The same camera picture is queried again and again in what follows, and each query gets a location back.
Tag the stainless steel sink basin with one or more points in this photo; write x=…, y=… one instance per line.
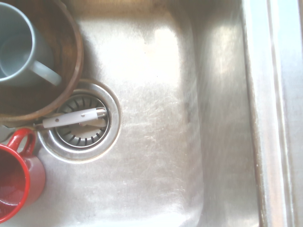
x=165, y=142

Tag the grey ceramic mug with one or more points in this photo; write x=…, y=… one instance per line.
x=16, y=47

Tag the brown wooden bowl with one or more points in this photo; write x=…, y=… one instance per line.
x=64, y=47

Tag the metal sink drain strainer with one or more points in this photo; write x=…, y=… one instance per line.
x=94, y=142

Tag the red ceramic mug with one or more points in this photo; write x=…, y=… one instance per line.
x=14, y=179

